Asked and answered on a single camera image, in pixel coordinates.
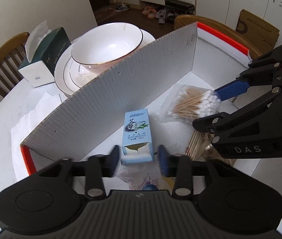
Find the white plates stack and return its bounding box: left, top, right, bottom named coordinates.
left=54, top=29, right=155, bottom=97

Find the brown cardboard carton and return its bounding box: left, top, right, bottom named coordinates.
left=236, top=9, right=279, bottom=54

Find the green white tissue box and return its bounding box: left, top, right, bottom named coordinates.
left=18, top=21, right=71, bottom=88

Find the clear blueberry snack packet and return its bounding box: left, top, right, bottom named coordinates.
left=117, top=162, right=174, bottom=193

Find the cotton swab bag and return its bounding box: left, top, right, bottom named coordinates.
left=166, top=85, right=221, bottom=123

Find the black shoe rack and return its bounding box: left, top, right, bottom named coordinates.
left=164, top=0, right=196, bottom=19

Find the light blue small carton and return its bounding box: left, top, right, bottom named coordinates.
left=121, top=109, right=154, bottom=166

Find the white ceramic bowl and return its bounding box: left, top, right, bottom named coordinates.
left=71, top=22, right=144, bottom=74

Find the wooden dining chair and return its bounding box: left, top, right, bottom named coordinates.
left=0, top=32, right=29, bottom=97

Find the red white cardboard box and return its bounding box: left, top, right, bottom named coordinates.
left=13, top=23, right=251, bottom=180

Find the white paper sheet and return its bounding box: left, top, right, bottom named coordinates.
left=11, top=92, right=62, bottom=145

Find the gold foil snack bag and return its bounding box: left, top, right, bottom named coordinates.
left=185, top=130, right=236, bottom=166

